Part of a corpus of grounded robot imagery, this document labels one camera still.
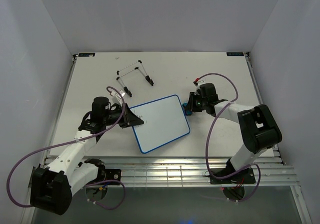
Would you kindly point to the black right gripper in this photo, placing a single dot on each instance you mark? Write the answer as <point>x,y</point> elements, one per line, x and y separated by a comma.
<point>191,102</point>

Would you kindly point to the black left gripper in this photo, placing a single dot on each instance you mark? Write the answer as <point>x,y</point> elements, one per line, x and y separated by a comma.
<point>129,118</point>

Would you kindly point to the blue whiteboard eraser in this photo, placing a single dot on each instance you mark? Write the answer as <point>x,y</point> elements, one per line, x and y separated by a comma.
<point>187,112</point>

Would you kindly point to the blue framed whiteboard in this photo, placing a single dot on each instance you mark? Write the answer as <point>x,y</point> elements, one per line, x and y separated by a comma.
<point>164,121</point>

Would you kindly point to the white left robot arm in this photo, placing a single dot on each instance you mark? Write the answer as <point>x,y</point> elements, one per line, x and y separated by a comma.
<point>53,186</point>

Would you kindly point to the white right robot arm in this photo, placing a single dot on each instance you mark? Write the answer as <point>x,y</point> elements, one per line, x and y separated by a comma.
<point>258,128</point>

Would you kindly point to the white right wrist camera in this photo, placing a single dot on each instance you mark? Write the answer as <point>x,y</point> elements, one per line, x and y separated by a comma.
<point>198,83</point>

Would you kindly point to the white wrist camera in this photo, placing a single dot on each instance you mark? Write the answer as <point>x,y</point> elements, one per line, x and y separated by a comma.
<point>117,98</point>
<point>198,83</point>

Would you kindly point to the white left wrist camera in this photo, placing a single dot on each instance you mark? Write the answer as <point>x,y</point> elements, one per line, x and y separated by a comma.
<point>117,98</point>

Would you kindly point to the black wire board stand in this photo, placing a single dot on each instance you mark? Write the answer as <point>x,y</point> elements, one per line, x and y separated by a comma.
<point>130,74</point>

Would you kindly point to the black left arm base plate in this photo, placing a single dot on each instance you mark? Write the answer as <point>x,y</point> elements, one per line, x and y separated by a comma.
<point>112,177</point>

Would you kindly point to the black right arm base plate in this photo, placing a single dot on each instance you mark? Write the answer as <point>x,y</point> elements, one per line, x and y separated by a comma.
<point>245,176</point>

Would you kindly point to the aluminium table edge rail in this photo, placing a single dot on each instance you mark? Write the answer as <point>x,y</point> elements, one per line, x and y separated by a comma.
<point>143,172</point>

